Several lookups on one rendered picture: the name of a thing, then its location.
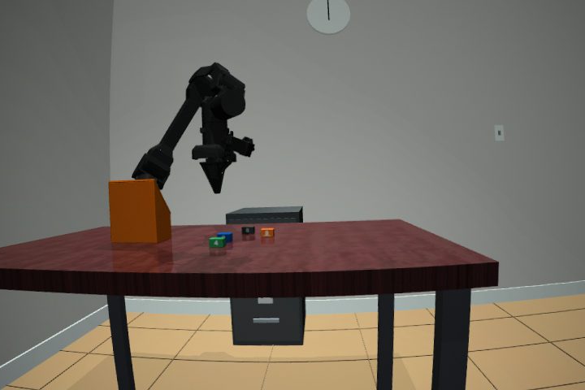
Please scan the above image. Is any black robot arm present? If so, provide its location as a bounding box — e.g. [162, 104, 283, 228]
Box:
[132, 63, 254, 190]

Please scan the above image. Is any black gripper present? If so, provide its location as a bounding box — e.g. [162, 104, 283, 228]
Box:
[192, 122, 237, 193]

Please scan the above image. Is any blue block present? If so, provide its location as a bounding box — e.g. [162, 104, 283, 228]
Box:
[217, 232, 233, 242]

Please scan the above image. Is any green block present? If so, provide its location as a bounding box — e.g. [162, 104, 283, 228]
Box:
[209, 237, 226, 248]

